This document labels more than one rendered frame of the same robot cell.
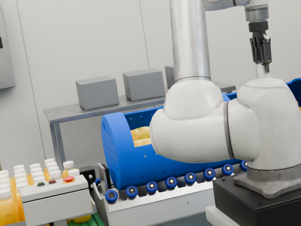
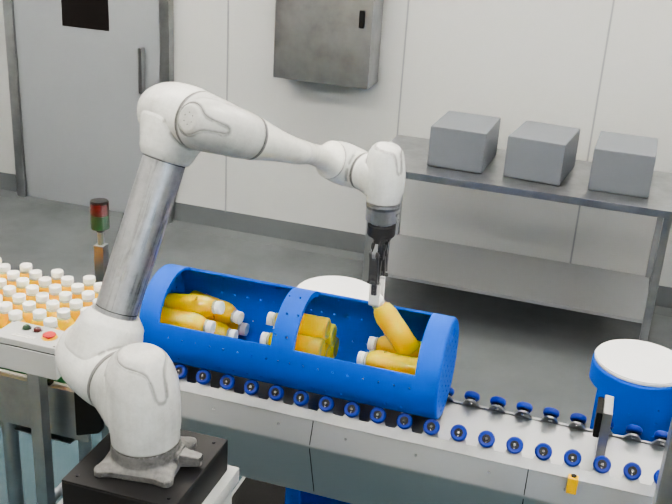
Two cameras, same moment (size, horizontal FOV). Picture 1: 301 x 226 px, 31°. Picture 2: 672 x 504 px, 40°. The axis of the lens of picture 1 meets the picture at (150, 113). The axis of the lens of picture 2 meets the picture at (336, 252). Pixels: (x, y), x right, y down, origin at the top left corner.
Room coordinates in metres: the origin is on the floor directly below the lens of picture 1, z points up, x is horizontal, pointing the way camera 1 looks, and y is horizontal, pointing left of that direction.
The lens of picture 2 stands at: (0.06, -1.57, 2.34)
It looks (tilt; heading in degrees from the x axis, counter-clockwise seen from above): 22 degrees down; 31
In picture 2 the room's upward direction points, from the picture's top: 4 degrees clockwise
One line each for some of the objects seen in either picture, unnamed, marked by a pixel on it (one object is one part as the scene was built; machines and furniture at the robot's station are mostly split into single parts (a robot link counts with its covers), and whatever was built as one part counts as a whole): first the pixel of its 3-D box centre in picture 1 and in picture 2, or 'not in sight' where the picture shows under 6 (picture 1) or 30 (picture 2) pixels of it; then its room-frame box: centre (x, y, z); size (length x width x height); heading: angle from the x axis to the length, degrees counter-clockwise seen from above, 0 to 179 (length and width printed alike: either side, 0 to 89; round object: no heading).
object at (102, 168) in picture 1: (105, 181); not in sight; (1.93, 0.20, 0.99); 0.10 x 0.02 x 0.12; 15
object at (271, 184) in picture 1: (283, 169); (154, 449); (1.37, -0.33, 1.11); 0.22 x 0.18 x 0.06; 111
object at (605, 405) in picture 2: not in sight; (601, 428); (2.27, -1.09, 1.00); 0.10 x 0.04 x 0.15; 15
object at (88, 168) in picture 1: (86, 180); not in sight; (2.11, 0.30, 0.95); 0.10 x 0.07 x 0.10; 15
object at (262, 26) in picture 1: (259, 32); (380, 237); (2.10, -0.46, 1.44); 0.08 x 0.07 x 0.09; 15
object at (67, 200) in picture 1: (55, 199); (34, 349); (1.60, 0.33, 1.05); 0.20 x 0.10 x 0.10; 105
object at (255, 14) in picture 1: (256, 14); (382, 212); (2.10, -0.46, 1.51); 0.09 x 0.09 x 0.06
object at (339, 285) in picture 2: not in sight; (336, 293); (2.49, -0.11, 1.03); 0.28 x 0.28 x 0.01
